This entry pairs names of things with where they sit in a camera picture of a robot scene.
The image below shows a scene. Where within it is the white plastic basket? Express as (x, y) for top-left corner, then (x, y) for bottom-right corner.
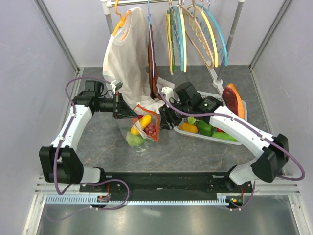
(173, 91), (249, 145)

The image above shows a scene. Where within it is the green cucumber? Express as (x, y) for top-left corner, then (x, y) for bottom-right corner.
(211, 132), (237, 141)

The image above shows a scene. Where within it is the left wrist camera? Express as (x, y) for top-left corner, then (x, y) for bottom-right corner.
(110, 80), (123, 93)

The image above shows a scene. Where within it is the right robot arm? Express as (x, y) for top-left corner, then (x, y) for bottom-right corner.
(159, 82), (289, 193)

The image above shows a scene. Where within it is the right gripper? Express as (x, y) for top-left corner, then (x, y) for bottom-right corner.
(158, 98), (192, 131)

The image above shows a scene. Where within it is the white cauliflower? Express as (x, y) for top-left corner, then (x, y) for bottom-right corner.
(187, 116), (197, 125)

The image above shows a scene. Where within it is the white shirt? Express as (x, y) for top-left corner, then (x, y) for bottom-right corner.
(103, 7), (165, 114)

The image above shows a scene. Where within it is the cream hanger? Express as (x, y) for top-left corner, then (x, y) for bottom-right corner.
(166, 11), (174, 75)

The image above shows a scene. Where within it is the yellow hanger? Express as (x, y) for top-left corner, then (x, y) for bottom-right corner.
(196, 6), (218, 68)

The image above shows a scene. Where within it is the green bell pepper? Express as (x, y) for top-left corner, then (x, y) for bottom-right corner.
(196, 120), (214, 137)

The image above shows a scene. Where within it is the clothes rack frame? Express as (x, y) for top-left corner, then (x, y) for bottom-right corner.
(99, 0), (246, 90)

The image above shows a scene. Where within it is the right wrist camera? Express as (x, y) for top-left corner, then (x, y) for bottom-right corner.
(161, 86), (176, 108)

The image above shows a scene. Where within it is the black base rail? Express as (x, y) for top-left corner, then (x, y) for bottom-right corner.
(79, 172), (255, 209)

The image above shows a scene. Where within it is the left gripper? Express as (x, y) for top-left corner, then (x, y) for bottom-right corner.
(95, 92), (137, 120)

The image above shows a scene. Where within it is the light blue hanger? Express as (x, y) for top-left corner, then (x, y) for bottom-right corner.
(170, 5), (187, 72)

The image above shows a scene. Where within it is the orange tangerine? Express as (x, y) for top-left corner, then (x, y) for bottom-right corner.
(180, 122), (198, 134)

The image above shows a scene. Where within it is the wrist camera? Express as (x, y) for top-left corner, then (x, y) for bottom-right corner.
(161, 86), (176, 108)
(110, 80), (123, 93)

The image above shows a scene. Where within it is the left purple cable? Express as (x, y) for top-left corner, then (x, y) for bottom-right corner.
(45, 77), (112, 222)

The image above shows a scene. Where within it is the beige hanger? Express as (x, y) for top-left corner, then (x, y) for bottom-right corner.
(182, 0), (214, 69)

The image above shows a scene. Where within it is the green hanger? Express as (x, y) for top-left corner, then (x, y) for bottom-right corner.
(169, 8), (176, 74)

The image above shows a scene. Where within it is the orange hanger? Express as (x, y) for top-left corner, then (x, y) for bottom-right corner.
(112, 0), (131, 36)

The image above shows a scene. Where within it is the green cabbage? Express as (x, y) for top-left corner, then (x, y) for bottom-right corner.
(126, 132), (145, 147)

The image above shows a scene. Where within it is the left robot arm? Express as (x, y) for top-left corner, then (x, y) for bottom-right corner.
(39, 79), (137, 192)

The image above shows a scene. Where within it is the red grape bunch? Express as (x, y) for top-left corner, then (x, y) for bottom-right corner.
(144, 123), (157, 138)

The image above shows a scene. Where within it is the yellow corn cob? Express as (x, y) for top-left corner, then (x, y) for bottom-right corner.
(131, 114), (152, 135)

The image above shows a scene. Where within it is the teal hanger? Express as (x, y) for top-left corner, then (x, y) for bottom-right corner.
(196, 4), (228, 66)

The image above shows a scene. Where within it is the brown cloth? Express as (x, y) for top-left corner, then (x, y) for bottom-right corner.
(148, 25), (161, 99)

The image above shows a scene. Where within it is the papaya slice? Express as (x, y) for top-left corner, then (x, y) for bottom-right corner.
(222, 83), (245, 119)

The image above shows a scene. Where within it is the clear zip top bag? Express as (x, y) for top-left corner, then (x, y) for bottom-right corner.
(117, 103), (161, 148)

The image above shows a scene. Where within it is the blue wire hanger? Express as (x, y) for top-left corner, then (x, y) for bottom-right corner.
(147, 0), (155, 78)

